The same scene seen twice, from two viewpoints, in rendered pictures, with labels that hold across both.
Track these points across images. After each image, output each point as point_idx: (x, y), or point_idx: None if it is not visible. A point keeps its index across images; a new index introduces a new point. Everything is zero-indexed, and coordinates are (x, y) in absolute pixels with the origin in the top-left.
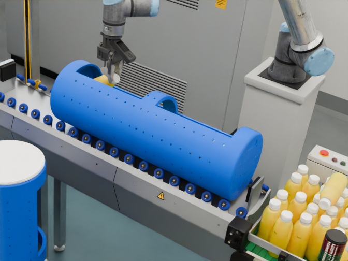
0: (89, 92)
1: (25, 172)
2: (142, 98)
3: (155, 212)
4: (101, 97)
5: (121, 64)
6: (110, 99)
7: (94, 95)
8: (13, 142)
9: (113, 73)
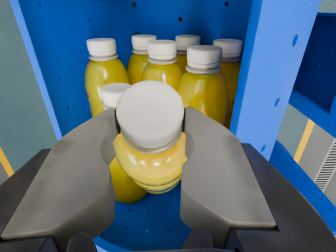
0: (274, 136)
1: None
2: (18, 2)
3: None
4: (296, 69)
5: (57, 175)
6: (314, 5)
7: (284, 107)
8: None
9: (201, 140)
